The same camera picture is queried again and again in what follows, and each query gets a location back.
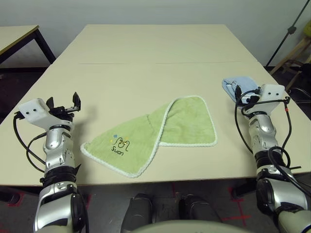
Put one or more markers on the black office chair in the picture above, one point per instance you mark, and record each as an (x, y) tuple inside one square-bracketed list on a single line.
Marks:
[(306, 70)]

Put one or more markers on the green towel with white trim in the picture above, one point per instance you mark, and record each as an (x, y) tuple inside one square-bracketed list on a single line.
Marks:
[(184, 121)]

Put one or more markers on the dark robot right foot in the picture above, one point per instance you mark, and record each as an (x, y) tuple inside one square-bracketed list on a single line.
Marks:
[(199, 211)]

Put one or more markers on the light blue folded towel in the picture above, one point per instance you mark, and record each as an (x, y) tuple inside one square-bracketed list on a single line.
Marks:
[(245, 83)]

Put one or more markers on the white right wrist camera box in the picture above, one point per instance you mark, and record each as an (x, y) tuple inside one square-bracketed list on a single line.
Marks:
[(272, 93)]

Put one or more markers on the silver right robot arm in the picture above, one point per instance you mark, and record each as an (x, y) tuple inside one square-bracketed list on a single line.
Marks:
[(263, 126)]

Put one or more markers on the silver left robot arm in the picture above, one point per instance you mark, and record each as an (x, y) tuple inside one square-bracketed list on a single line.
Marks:
[(56, 143)]

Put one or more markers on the black table base foot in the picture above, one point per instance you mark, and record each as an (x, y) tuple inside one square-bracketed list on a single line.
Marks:
[(9, 197), (243, 188)]

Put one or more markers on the dark robot foot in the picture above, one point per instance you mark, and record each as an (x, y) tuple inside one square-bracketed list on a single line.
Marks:
[(199, 211), (138, 211)]

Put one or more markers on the wooden stool green cushion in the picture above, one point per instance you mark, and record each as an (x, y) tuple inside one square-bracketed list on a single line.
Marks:
[(300, 47)]

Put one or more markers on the beige side table black frame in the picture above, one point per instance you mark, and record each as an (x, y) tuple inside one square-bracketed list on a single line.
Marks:
[(14, 36)]

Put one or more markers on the grey white robot torso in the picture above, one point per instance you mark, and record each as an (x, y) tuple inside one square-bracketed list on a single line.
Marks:
[(192, 228)]

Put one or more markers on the dark robot left foot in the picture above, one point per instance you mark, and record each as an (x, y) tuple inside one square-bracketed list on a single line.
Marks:
[(138, 211)]

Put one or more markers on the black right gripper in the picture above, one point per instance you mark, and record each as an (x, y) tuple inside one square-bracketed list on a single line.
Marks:
[(249, 105)]

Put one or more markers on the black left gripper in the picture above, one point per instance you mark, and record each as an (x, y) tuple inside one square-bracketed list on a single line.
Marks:
[(60, 112)]

